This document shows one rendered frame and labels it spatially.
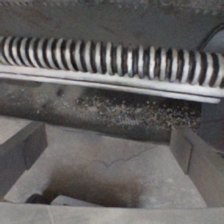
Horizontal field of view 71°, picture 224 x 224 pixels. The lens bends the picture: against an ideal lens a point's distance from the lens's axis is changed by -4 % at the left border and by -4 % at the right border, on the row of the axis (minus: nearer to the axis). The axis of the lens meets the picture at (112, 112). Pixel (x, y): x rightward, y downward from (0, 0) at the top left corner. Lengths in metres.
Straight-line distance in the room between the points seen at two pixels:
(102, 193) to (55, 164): 0.31
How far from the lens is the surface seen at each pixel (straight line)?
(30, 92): 0.62
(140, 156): 0.91
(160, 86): 0.25
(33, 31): 0.37
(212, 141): 0.33
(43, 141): 0.17
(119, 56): 0.19
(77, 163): 0.97
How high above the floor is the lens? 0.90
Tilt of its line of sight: 80 degrees down
